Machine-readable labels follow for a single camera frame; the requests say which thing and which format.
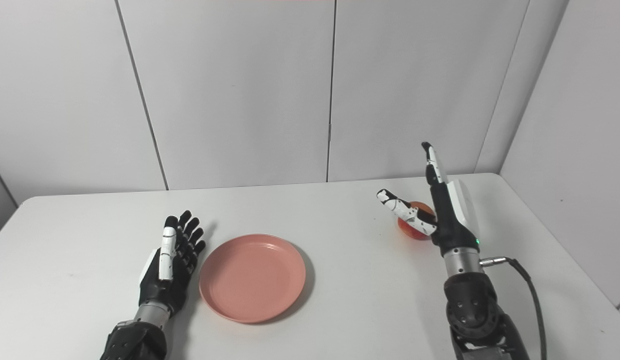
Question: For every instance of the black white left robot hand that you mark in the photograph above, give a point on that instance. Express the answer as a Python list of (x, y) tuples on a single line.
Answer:
[(162, 285)]

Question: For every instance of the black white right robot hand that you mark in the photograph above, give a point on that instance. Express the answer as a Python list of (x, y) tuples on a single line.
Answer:
[(452, 220)]

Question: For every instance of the red pomegranate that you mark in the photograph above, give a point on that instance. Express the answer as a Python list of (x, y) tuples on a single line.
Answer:
[(415, 231)]

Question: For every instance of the pink round plate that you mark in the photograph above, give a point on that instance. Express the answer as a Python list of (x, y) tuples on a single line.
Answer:
[(252, 277)]

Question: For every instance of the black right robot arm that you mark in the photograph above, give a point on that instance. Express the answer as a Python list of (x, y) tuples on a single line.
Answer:
[(472, 305)]

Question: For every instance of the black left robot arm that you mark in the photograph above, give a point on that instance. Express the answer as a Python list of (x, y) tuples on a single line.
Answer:
[(137, 340)]

